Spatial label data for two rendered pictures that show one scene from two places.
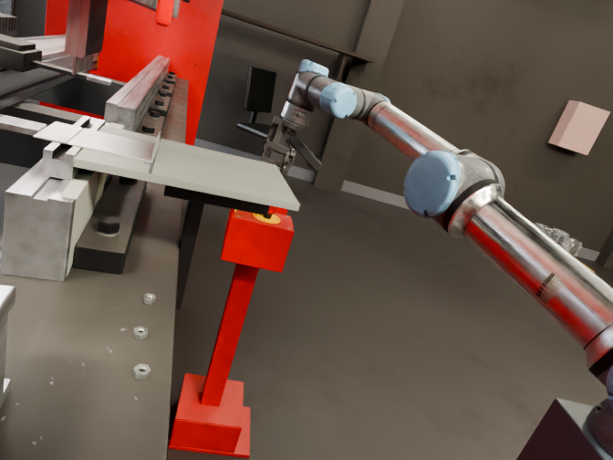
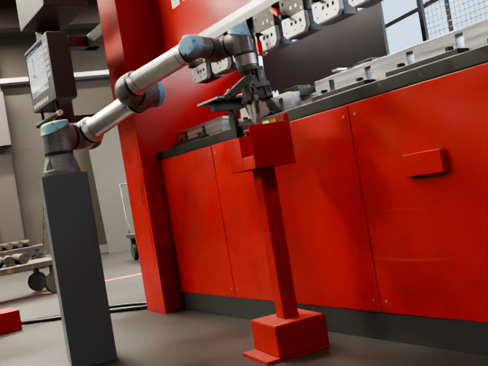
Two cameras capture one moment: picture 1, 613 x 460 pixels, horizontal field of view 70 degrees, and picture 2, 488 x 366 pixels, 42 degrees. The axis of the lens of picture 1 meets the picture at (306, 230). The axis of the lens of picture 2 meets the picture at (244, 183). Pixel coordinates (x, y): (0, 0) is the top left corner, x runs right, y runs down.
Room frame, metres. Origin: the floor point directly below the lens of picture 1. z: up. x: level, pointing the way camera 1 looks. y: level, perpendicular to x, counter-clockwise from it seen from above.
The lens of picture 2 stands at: (3.33, -0.44, 0.59)
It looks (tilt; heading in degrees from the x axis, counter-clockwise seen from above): 1 degrees up; 168
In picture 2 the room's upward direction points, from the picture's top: 9 degrees counter-clockwise
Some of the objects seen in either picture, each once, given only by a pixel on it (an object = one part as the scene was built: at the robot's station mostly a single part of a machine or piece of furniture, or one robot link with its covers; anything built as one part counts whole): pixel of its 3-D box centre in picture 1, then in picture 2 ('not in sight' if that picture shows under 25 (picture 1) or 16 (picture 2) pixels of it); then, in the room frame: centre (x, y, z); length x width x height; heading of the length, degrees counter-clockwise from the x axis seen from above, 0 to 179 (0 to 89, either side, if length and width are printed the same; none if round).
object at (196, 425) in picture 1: (215, 413); (283, 335); (1.10, 0.10, 0.06); 0.25 x 0.20 x 0.12; 103
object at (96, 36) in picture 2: not in sight; (86, 35); (-0.61, -0.40, 1.66); 0.40 x 0.24 x 0.07; 20
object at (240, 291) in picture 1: (229, 329); (275, 242); (1.09, 0.13, 0.39); 0.06 x 0.06 x 0.54; 13
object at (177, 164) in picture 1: (194, 165); (232, 99); (0.57, 0.17, 1.00); 0.26 x 0.18 x 0.01; 110
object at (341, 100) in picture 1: (336, 99); (216, 49); (1.09, 0.03, 1.11); 0.11 x 0.11 x 0.08; 42
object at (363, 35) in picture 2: not in sight; (311, 78); (0.12, 0.71, 1.12); 1.13 x 0.02 x 0.44; 20
